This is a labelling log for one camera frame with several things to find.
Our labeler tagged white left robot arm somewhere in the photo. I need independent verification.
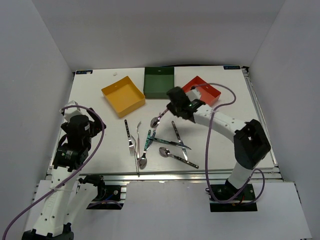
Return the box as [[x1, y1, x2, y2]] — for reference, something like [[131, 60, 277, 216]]
[[22, 105, 106, 240]]

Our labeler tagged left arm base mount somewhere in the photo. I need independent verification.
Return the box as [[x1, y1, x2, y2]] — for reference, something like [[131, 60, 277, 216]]
[[78, 174, 124, 210]]

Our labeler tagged knife with pink handle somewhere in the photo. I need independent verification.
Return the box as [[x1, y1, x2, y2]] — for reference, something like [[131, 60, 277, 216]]
[[147, 128, 156, 150]]

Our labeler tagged blue label sticker left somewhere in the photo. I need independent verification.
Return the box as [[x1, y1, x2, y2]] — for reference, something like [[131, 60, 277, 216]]
[[75, 70, 93, 75]]

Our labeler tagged yellow square container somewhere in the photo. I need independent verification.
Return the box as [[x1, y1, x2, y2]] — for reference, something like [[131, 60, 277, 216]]
[[101, 76, 146, 118]]

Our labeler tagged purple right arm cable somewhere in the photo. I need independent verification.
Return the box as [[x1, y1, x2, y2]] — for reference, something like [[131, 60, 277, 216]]
[[190, 82, 266, 204]]

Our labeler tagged spoon with pink handle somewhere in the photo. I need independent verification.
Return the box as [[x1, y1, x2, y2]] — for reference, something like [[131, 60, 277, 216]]
[[150, 108, 169, 129]]

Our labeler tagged fork with dark handle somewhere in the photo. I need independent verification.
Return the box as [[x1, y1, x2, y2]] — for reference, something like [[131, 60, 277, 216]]
[[124, 119, 135, 156]]

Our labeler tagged red square container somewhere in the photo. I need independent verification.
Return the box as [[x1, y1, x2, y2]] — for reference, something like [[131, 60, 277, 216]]
[[182, 76, 221, 107]]

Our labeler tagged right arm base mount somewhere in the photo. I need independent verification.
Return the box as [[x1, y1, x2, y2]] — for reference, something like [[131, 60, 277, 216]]
[[206, 183, 258, 213]]

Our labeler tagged knife with green handle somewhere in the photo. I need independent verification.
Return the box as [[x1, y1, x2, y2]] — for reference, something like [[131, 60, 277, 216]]
[[147, 137, 191, 150]]

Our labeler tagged dark green square container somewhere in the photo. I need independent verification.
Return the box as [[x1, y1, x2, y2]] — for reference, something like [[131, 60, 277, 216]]
[[143, 66, 175, 100]]

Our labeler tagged spoon with green handle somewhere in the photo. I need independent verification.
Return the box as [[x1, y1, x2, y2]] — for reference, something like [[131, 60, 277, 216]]
[[138, 129, 151, 169]]

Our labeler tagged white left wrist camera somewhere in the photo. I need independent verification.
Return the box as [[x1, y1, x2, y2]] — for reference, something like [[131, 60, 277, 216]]
[[60, 100, 83, 122]]

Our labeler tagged knife with dark handle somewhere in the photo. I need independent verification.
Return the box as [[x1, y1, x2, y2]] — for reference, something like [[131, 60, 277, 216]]
[[171, 120, 188, 160]]

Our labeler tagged fork with pink handle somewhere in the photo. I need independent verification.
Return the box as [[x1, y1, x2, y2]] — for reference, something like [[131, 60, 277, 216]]
[[135, 121, 142, 159]]

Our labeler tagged blue label sticker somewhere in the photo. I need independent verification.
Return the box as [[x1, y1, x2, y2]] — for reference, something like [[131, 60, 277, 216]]
[[223, 65, 241, 70], [75, 70, 93, 75]]

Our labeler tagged blue label sticker right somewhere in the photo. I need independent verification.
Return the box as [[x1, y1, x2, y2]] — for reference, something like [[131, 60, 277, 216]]
[[223, 65, 241, 70]]

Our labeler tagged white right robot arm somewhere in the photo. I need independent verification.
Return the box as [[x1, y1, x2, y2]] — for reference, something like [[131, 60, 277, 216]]
[[166, 86, 271, 200]]

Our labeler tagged spoon with dark handle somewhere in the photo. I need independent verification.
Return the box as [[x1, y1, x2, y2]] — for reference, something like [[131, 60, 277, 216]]
[[159, 147, 199, 169]]

